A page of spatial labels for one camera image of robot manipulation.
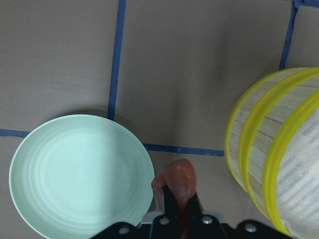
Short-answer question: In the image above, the dark red bun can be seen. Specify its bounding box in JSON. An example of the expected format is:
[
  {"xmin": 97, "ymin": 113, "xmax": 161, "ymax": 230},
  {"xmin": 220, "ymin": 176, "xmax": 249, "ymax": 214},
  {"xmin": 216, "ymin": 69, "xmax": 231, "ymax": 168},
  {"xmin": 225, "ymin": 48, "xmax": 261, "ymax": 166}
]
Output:
[{"xmin": 152, "ymin": 159, "xmax": 196, "ymax": 239}]

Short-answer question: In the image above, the light green plate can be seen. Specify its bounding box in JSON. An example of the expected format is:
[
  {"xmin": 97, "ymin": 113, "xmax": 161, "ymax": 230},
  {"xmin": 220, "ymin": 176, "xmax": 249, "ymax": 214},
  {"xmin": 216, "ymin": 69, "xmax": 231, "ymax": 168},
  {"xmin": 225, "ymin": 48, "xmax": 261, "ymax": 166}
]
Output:
[{"xmin": 9, "ymin": 115, "xmax": 154, "ymax": 239}]

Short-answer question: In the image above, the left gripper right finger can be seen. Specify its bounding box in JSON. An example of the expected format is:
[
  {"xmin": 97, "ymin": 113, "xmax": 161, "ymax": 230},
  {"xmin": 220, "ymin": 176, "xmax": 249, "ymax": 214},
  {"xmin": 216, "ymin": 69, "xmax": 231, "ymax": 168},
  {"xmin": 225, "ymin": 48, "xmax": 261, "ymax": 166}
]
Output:
[{"xmin": 186, "ymin": 193, "xmax": 203, "ymax": 218}]

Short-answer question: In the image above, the yellow steamer layer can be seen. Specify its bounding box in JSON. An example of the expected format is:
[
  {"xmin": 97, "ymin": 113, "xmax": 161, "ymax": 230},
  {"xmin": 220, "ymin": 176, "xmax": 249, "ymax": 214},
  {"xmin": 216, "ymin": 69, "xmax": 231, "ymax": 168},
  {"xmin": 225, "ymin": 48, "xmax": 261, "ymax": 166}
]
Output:
[
  {"xmin": 238, "ymin": 68, "xmax": 319, "ymax": 239},
  {"xmin": 224, "ymin": 67, "xmax": 309, "ymax": 191}
]

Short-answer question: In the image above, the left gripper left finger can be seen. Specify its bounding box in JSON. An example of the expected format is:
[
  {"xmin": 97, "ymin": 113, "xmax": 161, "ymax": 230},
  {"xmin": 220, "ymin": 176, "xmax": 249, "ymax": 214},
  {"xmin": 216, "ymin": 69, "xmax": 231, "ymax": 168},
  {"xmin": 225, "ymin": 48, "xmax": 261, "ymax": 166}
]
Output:
[{"xmin": 162, "ymin": 186, "xmax": 179, "ymax": 219}]

